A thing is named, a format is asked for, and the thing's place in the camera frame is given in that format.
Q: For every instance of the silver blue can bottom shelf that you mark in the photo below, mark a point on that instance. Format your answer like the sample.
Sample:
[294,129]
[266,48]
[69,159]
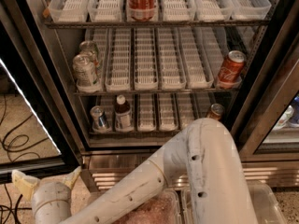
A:
[100,122]

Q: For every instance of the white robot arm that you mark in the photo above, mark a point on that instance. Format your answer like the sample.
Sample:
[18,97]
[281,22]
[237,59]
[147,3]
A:
[204,151]

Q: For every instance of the silver can front middle shelf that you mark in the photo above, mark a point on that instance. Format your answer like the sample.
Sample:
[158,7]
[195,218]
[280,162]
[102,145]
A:
[84,70]

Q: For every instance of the orange soda can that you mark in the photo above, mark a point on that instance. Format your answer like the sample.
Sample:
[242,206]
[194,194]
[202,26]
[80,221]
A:
[216,111]

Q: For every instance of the brown bottle white cap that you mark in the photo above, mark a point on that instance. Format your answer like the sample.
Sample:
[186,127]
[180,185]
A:
[123,114]

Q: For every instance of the clear bin with pink wrap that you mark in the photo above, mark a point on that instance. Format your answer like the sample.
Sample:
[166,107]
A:
[161,209]

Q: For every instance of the middle wire shelf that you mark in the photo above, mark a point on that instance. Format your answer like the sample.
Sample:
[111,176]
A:
[107,93]

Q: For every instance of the bottom wire shelf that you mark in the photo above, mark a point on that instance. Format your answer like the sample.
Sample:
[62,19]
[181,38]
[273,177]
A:
[134,134]

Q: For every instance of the wire shelf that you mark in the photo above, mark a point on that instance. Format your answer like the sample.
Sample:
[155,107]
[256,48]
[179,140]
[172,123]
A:
[151,24]
[134,134]
[107,93]

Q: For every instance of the silver green can behind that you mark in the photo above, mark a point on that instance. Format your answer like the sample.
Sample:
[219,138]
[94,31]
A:
[90,47]

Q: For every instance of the top wire shelf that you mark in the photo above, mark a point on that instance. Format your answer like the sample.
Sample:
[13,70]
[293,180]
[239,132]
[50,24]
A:
[151,24]

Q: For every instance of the steel fridge base grille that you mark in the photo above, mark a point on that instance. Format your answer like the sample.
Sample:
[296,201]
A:
[101,170]

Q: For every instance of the open glass fridge door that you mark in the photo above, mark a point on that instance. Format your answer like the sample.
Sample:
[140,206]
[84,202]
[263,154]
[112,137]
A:
[39,128]

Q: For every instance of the red cola can middle shelf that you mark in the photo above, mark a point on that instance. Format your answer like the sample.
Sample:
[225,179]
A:
[231,68]

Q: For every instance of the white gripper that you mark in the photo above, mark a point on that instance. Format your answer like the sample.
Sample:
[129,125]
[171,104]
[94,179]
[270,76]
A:
[50,192]

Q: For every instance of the clear bin with bubble wrap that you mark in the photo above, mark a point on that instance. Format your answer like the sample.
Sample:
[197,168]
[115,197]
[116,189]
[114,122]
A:
[264,202]

